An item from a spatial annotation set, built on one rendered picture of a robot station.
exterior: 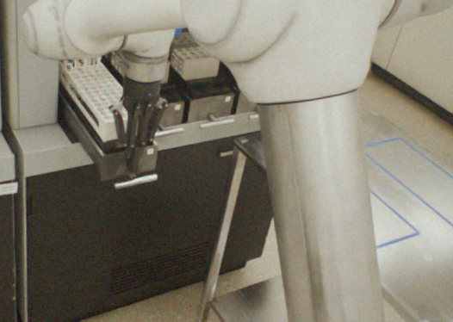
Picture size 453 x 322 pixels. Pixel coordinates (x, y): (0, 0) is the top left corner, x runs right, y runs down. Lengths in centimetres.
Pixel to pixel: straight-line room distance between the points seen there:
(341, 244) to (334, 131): 11
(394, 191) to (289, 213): 80
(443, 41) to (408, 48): 23
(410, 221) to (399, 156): 25
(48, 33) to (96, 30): 9
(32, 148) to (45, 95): 13
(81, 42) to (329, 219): 57
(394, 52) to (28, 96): 269
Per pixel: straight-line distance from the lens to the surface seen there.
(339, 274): 62
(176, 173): 168
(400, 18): 68
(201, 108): 158
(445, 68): 358
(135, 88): 120
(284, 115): 58
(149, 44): 113
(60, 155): 147
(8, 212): 153
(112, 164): 134
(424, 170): 151
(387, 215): 132
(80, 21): 101
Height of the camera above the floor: 157
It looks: 35 degrees down
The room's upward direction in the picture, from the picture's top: 10 degrees clockwise
